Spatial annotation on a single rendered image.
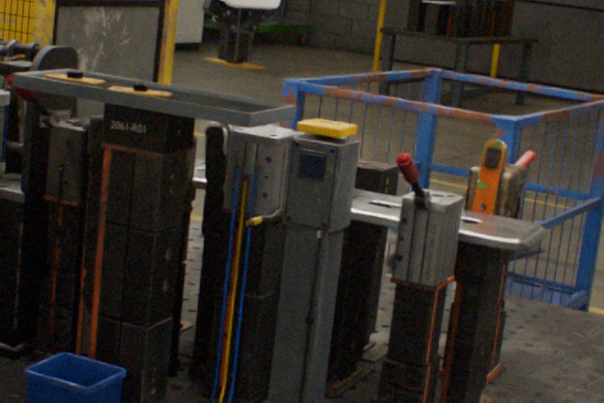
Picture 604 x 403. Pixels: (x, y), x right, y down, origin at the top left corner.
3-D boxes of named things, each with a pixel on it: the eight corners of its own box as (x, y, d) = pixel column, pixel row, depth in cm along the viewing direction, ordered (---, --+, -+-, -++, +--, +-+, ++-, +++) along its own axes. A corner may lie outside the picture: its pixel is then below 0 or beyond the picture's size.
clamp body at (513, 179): (509, 370, 216) (539, 166, 209) (485, 394, 202) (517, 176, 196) (451, 357, 220) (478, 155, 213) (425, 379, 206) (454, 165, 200)
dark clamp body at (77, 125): (115, 355, 201) (135, 123, 194) (69, 377, 189) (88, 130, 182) (60, 340, 205) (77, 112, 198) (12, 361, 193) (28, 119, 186)
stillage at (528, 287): (402, 291, 525) (430, 66, 508) (584, 335, 488) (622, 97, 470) (253, 357, 421) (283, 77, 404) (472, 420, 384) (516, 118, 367)
